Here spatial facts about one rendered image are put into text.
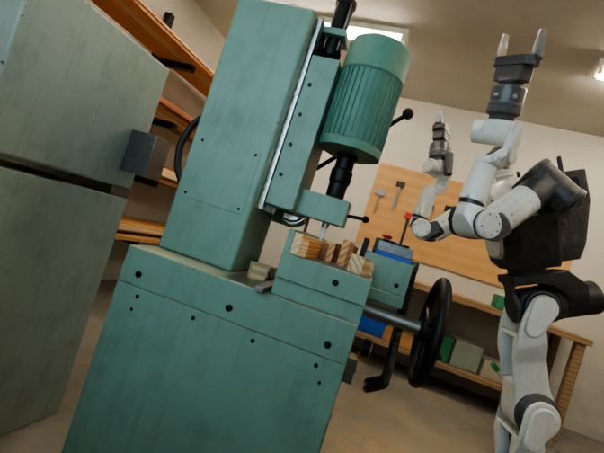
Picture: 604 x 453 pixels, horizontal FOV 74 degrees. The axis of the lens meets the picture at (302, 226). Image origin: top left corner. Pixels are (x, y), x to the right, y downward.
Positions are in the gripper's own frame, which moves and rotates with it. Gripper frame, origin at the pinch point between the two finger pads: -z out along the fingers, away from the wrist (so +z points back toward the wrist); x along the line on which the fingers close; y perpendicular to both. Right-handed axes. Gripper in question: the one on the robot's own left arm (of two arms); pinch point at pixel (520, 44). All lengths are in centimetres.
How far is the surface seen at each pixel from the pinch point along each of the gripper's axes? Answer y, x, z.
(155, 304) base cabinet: -85, 13, 75
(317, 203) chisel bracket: -45, 14, 49
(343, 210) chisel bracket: -40, 9, 49
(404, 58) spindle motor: -27.2, 12.3, 8.3
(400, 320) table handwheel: -28, -8, 73
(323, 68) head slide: -45, 23, 14
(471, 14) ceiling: 124, 141, -60
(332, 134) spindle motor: -44, 14, 30
